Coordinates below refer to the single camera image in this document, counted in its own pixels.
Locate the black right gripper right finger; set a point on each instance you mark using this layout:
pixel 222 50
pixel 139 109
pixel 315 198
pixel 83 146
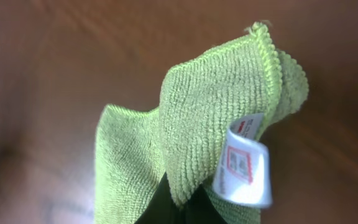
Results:
pixel 200 210

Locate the green microfiber cloth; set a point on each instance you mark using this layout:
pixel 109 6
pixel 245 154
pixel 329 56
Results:
pixel 205 131

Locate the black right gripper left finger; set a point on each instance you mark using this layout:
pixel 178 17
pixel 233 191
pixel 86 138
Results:
pixel 161 209

